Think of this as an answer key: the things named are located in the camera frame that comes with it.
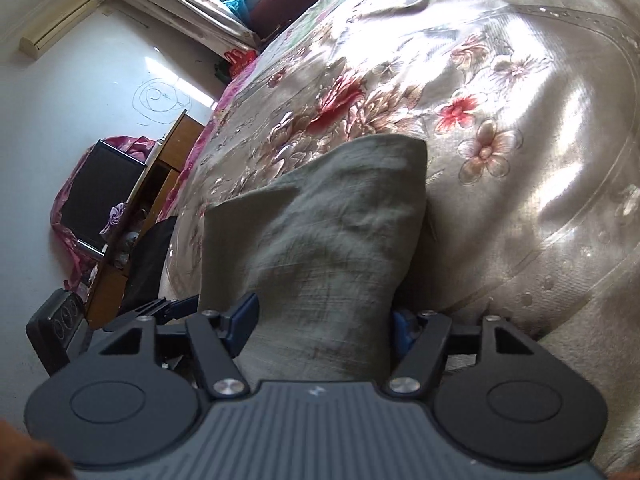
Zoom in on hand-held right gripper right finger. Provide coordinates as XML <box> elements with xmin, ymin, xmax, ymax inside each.
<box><xmin>387</xmin><ymin>311</ymin><xmax>538</xmax><ymax>398</ymax></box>

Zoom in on white air conditioner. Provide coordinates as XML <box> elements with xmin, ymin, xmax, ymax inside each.
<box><xmin>19</xmin><ymin>0</ymin><xmax>101</xmax><ymax>61</ymax></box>

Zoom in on green pants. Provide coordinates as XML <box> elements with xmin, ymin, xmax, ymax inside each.
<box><xmin>197</xmin><ymin>135</ymin><xmax>428</xmax><ymax>386</ymax></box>

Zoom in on beige patterned curtain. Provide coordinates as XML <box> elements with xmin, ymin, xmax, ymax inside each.
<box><xmin>95</xmin><ymin>0</ymin><xmax>261</xmax><ymax>53</ymax></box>

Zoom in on maroon sofa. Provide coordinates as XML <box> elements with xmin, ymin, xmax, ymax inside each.
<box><xmin>247</xmin><ymin>0</ymin><xmax>371</xmax><ymax>41</ymax></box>

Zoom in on teal plastic bag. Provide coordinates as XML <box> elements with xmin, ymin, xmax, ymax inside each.
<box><xmin>222</xmin><ymin>0</ymin><xmax>251</xmax><ymax>23</ymax></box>

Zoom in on black cloth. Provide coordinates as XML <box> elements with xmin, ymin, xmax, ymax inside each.
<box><xmin>122</xmin><ymin>215</ymin><xmax>178</xmax><ymax>306</ymax></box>

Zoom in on wooden side cabinet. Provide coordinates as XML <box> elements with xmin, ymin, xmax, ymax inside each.
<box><xmin>85</xmin><ymin>110</ymin><xmax>206</xmax><ymax>318</ymax></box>

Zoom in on floral satin blanket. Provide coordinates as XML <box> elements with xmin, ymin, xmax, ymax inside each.
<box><xmin>160</xmin><ymin>0</ymin><xmax>640</xmax><ymax>480</ymax></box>

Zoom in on red bag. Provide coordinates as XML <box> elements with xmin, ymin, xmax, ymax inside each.
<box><xmin>225</xmin><ymin>47</ymin><xmax>258</xmax><ymax>78</ymax></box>

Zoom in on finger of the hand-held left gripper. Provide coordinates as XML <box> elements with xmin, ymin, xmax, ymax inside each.
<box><xmin>104</xmin><ymin>295</ymin><xmax>200</xmax><ymax>331</ymax></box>

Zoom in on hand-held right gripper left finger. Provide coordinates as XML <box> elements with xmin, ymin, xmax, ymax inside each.
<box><xmin>100</xmin><ymin>294</ymin><xmax>260</xmax><ymax>400</ymax></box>

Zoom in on black television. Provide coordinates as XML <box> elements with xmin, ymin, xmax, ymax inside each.
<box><xmin>60</xmin><ymin>140</ymin><xmax>148</xmax><ymax>251</ymax></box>

